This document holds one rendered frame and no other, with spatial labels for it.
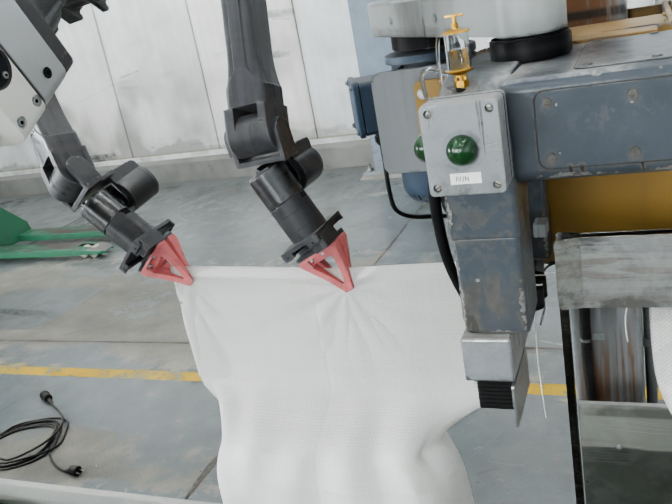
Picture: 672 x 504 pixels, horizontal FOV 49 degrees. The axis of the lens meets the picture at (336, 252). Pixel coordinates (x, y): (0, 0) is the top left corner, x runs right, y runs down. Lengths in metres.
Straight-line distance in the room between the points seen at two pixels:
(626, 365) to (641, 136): 0.72
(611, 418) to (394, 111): 0.61
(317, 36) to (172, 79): 1.51
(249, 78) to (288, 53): 5.54
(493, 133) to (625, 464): 0.80
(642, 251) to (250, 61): 0.54
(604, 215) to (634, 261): 0.14
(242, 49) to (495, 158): 0.43
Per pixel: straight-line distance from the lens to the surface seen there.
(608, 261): 0.96
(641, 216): 1.08
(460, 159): 0.70
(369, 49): 5.79
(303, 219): 1.01
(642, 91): 0.74
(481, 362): 0.84
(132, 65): 7.36
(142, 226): 1.19
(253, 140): 0.99
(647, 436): 1.34
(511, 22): 0.86
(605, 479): 1.40
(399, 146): 1.20
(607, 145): 0.75
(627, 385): 1.43
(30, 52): 0.70
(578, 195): 1.07
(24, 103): 0.68
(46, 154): 1.24
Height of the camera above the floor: 1.45
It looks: 19 degrees down
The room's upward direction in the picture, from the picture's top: 11 degrees counter-clockwise
